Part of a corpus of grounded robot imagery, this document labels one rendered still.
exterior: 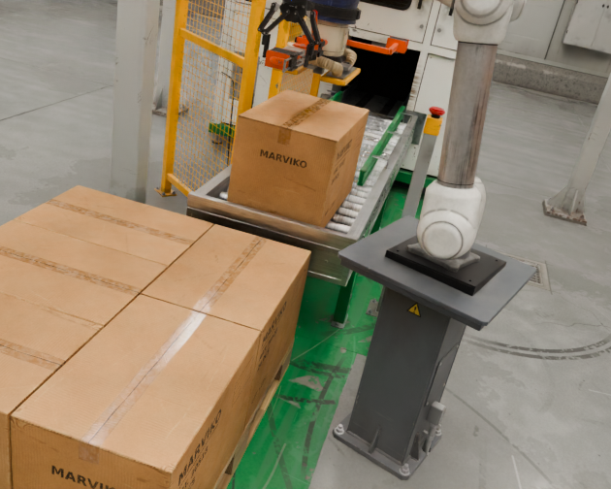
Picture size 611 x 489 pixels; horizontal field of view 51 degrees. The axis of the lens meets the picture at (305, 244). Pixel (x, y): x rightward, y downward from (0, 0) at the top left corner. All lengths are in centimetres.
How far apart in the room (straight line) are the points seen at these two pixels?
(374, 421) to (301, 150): 103
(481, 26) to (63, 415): 135
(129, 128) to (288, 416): 176
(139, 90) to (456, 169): 202
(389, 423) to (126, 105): 207
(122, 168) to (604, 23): 858
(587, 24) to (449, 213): 924
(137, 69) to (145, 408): 211
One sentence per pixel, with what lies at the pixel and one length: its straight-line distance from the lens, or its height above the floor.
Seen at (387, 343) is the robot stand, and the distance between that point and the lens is 216.
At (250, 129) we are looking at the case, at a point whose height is 91.
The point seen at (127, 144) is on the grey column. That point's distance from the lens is 349.
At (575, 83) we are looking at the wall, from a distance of 1109.
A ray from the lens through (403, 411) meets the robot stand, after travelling 226.
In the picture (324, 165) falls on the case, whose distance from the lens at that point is 242.
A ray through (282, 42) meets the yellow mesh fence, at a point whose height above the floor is 106.
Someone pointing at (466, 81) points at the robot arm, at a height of 135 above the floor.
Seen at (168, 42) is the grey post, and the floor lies 60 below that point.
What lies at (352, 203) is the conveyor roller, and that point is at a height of 55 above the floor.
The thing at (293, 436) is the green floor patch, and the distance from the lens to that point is 239.
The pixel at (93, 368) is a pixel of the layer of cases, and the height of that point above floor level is 54.
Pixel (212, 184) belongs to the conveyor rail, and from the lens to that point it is 273.
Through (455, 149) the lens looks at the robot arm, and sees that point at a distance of 175.
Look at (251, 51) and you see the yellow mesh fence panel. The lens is 316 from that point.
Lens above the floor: 162
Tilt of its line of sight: 26 degrees down
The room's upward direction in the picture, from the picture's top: 11 degrees clockwise
